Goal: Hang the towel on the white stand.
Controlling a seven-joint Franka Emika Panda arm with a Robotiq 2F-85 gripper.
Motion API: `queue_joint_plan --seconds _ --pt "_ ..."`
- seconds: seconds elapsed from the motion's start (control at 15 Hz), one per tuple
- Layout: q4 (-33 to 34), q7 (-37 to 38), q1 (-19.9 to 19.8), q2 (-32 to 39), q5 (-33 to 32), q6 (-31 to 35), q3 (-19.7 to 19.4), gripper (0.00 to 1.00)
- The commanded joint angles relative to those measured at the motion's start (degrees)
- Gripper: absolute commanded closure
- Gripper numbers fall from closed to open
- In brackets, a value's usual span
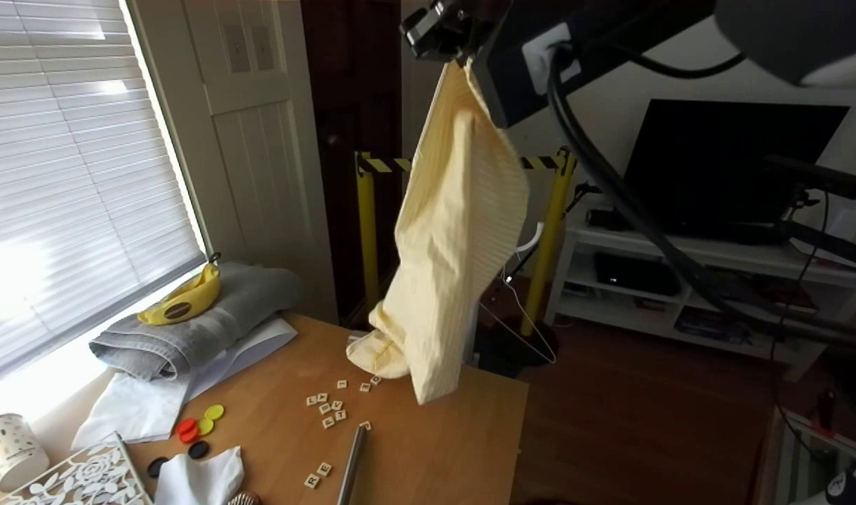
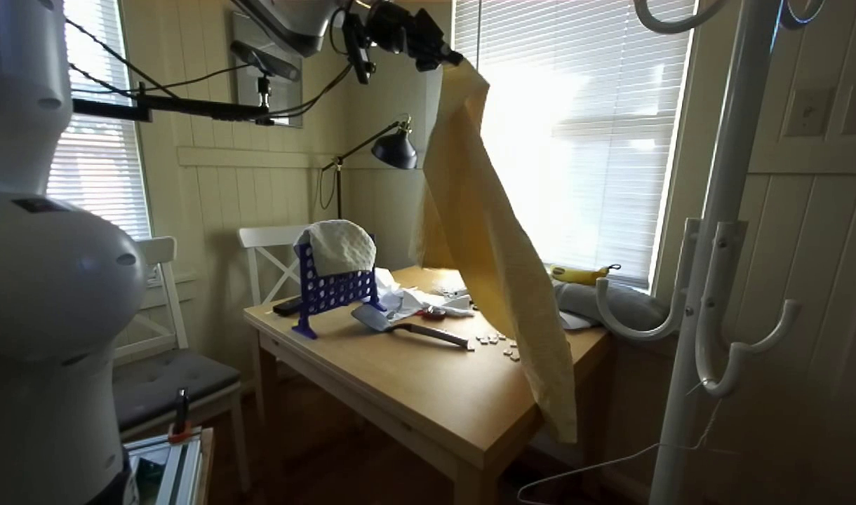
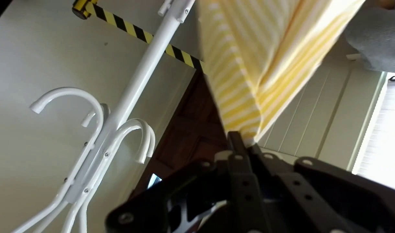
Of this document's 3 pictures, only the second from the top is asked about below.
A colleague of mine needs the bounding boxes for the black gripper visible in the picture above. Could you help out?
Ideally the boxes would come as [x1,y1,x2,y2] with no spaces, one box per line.
[361,0,468,74]

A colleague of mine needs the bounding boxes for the yellow striped towel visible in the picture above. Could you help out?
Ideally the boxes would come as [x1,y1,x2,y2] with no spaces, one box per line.
[415,60,582,449]

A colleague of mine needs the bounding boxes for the folded grey towel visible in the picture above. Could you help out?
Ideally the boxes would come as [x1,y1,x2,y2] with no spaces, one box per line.
[552,279,673,335]

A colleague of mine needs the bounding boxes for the white coat stand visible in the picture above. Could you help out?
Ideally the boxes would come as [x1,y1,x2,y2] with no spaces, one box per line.
[591,0,856,505]

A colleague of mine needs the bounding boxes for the black desk lamp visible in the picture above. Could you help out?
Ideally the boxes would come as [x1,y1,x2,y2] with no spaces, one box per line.
[316,116,422,226]

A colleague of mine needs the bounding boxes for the white cloth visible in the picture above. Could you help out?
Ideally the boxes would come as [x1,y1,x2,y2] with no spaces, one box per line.
[349,264,478,337]

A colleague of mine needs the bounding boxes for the yellow banana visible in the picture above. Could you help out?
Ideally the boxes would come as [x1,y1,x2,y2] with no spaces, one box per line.
[546,262,622,289]

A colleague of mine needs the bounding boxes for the white wooden chair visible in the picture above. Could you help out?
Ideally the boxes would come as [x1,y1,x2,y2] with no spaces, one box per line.
[235,222,309,309]

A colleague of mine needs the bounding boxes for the black remote control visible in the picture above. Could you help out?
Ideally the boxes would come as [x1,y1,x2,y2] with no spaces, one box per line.
[269,295,309,320]

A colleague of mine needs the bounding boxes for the light wooden table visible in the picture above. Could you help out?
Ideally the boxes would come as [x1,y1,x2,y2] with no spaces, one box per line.
[241,264,618,505]

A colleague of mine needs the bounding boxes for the narrow white window blinds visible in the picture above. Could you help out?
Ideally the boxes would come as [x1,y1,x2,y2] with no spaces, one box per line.
[45,0,155,245]

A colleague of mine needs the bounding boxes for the white chair grey cushion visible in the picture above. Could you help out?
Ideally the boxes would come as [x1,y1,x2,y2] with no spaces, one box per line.
[109,233,255,498]

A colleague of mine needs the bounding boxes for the white box of books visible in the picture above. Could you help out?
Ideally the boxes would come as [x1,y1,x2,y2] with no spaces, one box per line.
[120,384,215,505]

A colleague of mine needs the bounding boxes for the framed wall mirror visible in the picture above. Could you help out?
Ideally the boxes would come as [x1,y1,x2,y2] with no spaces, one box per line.
[224,6,309,133]

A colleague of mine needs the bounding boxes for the blue connect four frame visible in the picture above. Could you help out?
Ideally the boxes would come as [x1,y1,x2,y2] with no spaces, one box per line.
[288,230,386,344]

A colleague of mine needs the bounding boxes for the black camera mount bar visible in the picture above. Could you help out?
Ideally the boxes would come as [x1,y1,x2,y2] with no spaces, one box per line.
[67,81,295,130]

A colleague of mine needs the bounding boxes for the black handled tool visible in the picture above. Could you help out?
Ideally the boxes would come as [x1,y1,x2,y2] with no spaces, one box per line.
[386,318,478,353]

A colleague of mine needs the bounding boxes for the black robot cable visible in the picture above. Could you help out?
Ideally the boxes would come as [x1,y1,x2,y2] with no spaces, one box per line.
[61,13,356,123]

